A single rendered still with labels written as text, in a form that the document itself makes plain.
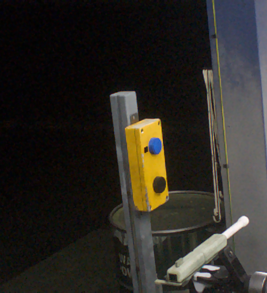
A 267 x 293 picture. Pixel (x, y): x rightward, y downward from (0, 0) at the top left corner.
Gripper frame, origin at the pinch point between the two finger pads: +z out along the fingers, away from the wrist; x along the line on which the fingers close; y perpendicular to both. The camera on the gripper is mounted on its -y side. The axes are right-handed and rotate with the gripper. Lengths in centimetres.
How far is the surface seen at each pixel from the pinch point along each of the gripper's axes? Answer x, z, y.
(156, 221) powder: 88, 68, 27
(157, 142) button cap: 0.8, 8.0, -39.8
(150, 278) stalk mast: -1.1, 14.5, 4.7
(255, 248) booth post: 46.4, 0.2, 12.6
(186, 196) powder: 123, 72, 28
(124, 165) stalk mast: -1.7, 19.1, -32.6
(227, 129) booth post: 48, 8, -31
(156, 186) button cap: -2.0, 8.2, -26.7
